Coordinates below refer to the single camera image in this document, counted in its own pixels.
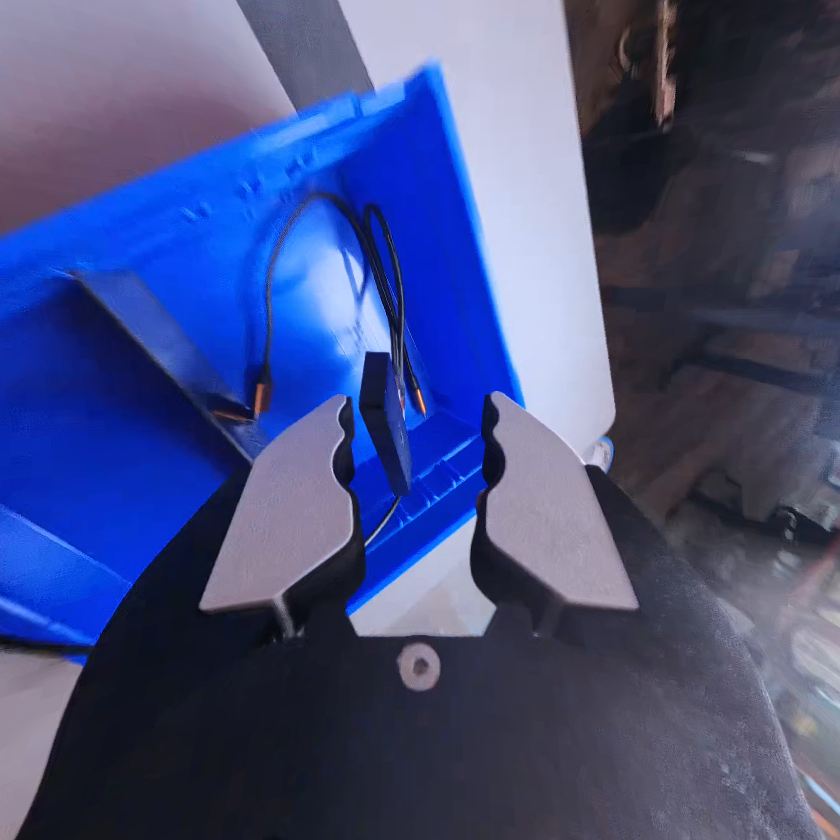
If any black bin divider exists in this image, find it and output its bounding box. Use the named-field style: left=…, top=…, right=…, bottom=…
left=69, top=269, right=270, bottom=460

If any slim black USB hub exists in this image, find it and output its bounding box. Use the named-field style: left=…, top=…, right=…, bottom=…
left=359, top=352, right=414, bottom=494

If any blue plastic bin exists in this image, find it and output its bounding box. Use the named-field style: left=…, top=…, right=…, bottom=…
left=0, top=59, right=526, bottom=664

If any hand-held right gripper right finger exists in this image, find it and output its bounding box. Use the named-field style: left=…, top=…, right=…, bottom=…
left=469, top=392, right=641, bottom=641

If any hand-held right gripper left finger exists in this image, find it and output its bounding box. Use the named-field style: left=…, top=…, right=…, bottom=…
left=199, top=394, right=366, bottom=641

